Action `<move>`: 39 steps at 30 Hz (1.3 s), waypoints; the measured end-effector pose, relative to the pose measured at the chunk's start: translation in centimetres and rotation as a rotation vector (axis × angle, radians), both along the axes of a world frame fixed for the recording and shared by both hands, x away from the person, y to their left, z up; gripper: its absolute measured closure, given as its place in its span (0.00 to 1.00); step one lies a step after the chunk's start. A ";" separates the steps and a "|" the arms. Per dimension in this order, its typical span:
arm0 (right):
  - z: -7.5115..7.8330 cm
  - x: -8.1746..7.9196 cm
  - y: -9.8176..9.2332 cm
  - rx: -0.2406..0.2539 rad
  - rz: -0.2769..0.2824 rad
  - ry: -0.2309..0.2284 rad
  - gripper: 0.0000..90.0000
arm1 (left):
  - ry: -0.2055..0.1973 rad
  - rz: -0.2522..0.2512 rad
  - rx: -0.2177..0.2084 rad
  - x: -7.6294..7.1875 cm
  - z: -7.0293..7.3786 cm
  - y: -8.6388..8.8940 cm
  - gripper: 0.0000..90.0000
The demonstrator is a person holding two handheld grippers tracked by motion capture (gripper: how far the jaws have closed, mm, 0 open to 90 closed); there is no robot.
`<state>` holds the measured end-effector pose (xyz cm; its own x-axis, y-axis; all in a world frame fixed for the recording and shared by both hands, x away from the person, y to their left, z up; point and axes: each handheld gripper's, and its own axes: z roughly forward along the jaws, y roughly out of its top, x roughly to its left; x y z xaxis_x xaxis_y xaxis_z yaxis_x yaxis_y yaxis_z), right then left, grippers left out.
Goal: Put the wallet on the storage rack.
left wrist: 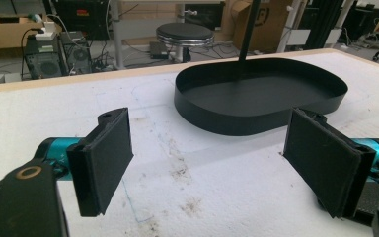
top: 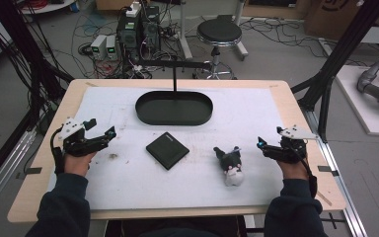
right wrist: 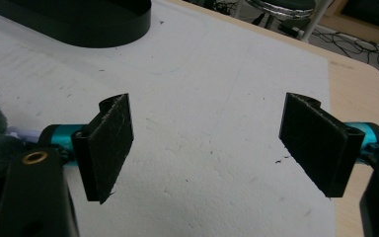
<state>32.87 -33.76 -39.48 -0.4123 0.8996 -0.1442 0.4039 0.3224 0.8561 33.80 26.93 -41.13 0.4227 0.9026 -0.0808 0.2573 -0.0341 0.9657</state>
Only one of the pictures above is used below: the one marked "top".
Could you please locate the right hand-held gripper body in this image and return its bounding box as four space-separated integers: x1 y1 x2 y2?
268 124 320 165

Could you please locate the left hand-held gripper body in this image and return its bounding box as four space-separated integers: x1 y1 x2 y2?
58 117 110 158

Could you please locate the person's left hand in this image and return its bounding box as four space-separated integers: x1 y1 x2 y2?
63 151 98 178

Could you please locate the person's right hand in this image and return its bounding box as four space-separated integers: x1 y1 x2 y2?
277 159 311 182

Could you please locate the wooden table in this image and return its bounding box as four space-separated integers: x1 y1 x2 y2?
7 78 347 224

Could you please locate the black and white plush toy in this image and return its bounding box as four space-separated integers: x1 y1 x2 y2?
212 145 246 188

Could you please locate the black tape strip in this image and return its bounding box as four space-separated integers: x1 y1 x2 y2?
15 167 43 181
317 165 341 178

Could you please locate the black square pad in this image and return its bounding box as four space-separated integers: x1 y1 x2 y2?
145 131 190 171

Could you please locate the black oval tray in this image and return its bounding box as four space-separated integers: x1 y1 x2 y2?
134 90 214 126

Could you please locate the white platform board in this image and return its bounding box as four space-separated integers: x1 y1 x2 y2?
335 64 379 137

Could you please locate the grey power supply unit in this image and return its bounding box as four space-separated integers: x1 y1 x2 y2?
90 34 109 61
105 34 119 61

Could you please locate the black T-shaped stand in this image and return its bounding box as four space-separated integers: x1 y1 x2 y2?
137 58 212 93

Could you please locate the white table mat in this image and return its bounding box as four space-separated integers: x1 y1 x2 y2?
47 86 285 211

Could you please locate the black computer tower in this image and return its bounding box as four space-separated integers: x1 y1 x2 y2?
140 5 162 56
115 13 143 63

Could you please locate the white table leg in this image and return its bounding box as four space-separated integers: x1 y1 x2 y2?
232 0 250 62
177 0 193 61

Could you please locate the black round stool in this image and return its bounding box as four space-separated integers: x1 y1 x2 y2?
191 18 250 80

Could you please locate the person's lap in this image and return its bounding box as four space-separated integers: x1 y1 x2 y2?
105 215 249 237

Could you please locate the white power strip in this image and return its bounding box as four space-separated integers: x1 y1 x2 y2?
125 1 142 19

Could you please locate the round white table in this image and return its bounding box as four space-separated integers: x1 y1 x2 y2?
19 0 77 15

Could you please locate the cardboard box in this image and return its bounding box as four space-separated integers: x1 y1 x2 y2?
303 0 364 41

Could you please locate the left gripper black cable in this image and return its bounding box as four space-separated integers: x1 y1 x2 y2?
49 127 66 176

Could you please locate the aluminium rail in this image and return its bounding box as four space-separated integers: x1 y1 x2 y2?
0 127 38 220
303 108 369 237

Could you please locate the black frame post with cables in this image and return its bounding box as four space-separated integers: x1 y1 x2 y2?
0 0 75 132

